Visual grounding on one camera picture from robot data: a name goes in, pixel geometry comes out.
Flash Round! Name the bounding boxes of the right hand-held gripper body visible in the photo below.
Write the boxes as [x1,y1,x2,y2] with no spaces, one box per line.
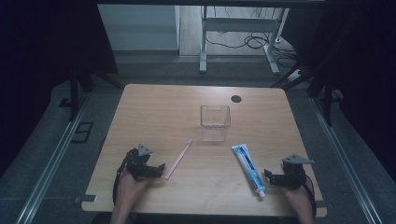
[279,154,316,189]

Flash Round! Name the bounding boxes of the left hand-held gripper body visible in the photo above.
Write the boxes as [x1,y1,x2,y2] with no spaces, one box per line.
[120,144,154,181]

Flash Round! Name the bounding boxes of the pink toothbrush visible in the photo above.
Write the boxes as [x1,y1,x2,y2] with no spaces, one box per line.
[163,137,194,181]

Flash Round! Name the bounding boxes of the blue and white toothpaste tube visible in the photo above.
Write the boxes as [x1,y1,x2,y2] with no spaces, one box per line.
[231,143,267,199]

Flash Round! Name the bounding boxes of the clear plastic container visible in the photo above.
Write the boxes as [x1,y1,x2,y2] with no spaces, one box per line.
[200,105,232,143]

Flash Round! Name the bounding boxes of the person's right hand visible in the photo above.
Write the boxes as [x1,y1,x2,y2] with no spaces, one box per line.
[280,186,313,214]

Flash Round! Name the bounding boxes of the person's left hand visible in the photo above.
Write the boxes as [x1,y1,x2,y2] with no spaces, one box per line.
[116,169,151,207]

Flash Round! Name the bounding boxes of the black metal stand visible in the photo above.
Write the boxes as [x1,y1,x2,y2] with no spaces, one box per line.
[68,63,124,122]
[270,60,335,127]

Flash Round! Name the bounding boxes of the white power strip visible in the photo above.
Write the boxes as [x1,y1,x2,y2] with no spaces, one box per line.
[287,68,304,82]

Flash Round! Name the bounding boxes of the white partition panel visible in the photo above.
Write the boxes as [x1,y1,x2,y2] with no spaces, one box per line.
[97,4,181,51]

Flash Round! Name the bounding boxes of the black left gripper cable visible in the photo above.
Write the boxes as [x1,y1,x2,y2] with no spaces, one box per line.
[112,153,130,204]

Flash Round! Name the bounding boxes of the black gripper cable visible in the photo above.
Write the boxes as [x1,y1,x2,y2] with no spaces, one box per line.
[303,173,318,218]
[112,153,130,204]

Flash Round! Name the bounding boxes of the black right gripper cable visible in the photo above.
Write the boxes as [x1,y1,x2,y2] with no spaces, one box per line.
[303,173,318,218]

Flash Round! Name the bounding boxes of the aluminium floor rail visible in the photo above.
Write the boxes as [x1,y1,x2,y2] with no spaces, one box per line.
[309,96,376,224]
[14,92,92,224]

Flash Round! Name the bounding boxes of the black floor bracket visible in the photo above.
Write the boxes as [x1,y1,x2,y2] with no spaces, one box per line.
[70,121,94,145]

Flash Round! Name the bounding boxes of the black floor cables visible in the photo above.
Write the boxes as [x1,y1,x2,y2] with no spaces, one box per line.
[205,7,301,68]

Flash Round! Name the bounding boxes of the white metal desk frame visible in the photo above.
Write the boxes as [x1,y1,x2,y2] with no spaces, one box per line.
[199,6,290,76]

